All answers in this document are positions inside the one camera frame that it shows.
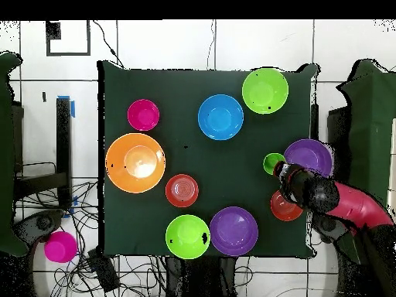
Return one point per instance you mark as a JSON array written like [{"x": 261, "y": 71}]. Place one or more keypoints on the pink cup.
[{"x": 60, "y": 247}]

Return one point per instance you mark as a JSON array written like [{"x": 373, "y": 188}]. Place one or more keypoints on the black pedestal column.
[{"x": 201, "y": 278}]

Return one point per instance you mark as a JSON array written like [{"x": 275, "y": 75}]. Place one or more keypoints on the black power adapter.
[{"x": 103, "y": 270}]

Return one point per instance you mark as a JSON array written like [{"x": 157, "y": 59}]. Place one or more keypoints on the blue bowl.
[{"x": 220, "y": 117}]

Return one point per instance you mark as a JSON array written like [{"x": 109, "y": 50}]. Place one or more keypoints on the black metal stool frame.
[{"x": 63, "y": 139}]

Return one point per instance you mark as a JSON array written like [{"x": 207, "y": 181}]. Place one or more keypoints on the small green bowl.
[{"x": 187, "y": 236}]

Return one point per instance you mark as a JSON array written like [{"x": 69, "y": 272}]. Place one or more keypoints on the black grey base foot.
[
  {"x": 43, "y": 222},
  {"x": 328, "y": 225}
]

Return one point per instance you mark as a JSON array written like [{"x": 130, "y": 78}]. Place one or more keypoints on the green cloth covered table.
[
  {"x": 6, "y": 154},
  {"x": 368, "y": 139}
]

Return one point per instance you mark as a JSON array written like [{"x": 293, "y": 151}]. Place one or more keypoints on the red-orange bowl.
[
  {"x": 182, "y": 190},
  {"x": 283, "y": 210}
]

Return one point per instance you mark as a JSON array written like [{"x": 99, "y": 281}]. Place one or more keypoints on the large orange bowl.
[{"x": 135, "y": 163}]

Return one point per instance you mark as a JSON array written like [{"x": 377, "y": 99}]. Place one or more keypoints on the large green bowl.
[{"x": 265, "y": 90}]

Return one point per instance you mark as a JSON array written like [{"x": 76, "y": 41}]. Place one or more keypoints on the dark green table cloth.
[{"x": 216, "y": 173}]

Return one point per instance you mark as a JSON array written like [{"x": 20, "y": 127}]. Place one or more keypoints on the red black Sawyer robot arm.
[{"x": 349, "y": 204}]

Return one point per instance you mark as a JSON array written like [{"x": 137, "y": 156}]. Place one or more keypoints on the pink bowl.
[{"x": 143, "y": 114}]

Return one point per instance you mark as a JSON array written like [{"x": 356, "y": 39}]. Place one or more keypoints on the purple bowl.
[
  {"x": 309, "y": 154},
  {"x": 234, "y": 231}
]

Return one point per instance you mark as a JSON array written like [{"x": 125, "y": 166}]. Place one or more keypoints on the green cup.
[{"x": 270, "y": 162}]

